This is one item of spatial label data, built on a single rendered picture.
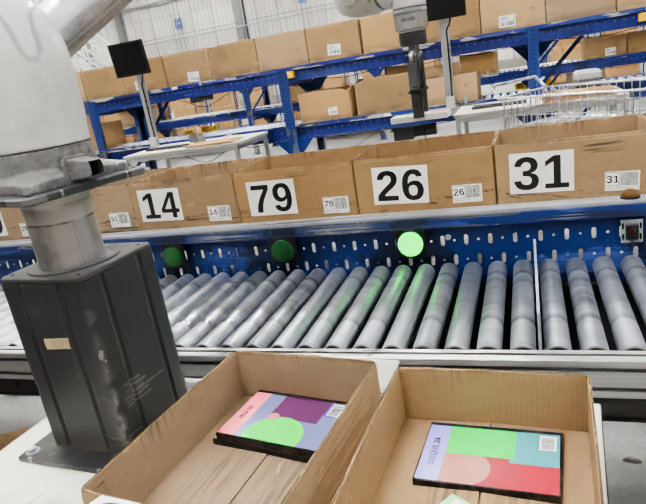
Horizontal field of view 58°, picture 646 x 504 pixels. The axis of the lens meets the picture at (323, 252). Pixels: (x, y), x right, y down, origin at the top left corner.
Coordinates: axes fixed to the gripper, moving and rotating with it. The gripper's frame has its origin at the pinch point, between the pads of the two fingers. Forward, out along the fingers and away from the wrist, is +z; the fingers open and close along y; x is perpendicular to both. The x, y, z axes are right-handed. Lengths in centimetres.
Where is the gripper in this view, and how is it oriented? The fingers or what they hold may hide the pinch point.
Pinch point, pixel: (420, 106)
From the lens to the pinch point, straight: 173.3
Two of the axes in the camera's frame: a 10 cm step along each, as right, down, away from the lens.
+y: -3.1, 3.3, -8.9
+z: 1.6, 9.4, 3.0
